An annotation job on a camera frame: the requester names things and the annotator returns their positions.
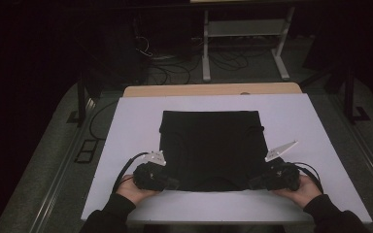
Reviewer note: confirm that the person's right hand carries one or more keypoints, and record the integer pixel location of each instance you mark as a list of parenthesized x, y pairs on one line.
[(301, 195)]

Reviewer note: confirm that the wooden table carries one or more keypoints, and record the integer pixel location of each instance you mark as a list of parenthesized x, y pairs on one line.
[(155, 90)]

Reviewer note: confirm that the white table sheet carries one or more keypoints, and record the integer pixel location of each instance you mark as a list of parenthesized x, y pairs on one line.
[(207, 204)]

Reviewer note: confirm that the black metal stand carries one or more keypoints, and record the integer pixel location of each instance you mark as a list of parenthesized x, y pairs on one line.
[(349, 93), (81, 97)]

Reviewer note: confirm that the black floor socket frame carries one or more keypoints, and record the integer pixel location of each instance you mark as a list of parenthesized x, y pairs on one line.
[(77, 160)]

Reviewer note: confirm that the black tank top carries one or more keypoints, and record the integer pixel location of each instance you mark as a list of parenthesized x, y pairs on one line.
[(212, 149)]

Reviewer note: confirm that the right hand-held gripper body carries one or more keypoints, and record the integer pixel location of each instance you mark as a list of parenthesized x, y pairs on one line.
[(281, 176)]

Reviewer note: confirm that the white metal stand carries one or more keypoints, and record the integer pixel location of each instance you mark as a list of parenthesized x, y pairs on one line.
[(246, 28)]

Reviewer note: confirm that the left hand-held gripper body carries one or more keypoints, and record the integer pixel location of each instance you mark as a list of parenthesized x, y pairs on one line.
[(149, 176)]

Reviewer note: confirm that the person's left hand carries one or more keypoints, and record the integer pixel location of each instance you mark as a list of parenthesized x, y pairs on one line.
[(132, 194)]

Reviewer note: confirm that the round table grommet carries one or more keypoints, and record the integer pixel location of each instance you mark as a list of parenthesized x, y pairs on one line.
[(245, 93)]

